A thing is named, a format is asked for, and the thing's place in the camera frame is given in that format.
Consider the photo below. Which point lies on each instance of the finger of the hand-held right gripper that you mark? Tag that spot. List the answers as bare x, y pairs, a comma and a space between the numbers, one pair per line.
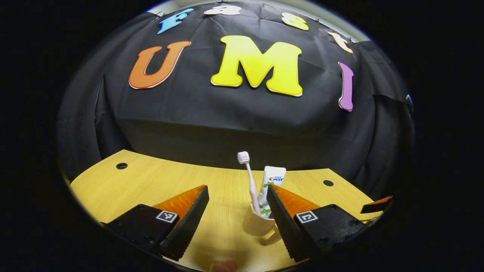
374, 207

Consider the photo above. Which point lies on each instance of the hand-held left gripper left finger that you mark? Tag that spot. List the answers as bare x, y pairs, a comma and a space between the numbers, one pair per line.
185, 226

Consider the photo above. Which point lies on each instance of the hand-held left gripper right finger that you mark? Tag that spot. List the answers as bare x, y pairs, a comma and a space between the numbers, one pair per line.
285, 226

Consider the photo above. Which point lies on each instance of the beige cup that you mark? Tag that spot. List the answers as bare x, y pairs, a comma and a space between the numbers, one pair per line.
259, 226

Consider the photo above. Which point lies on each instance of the white toothpaste tube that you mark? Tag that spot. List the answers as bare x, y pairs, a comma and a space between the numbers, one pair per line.
273, 181

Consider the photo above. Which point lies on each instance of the pink toothbrush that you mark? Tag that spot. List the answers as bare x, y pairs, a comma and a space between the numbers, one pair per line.
249, 181

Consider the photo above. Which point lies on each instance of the wooden desktop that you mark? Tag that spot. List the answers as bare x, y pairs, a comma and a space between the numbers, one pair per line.
132, 185

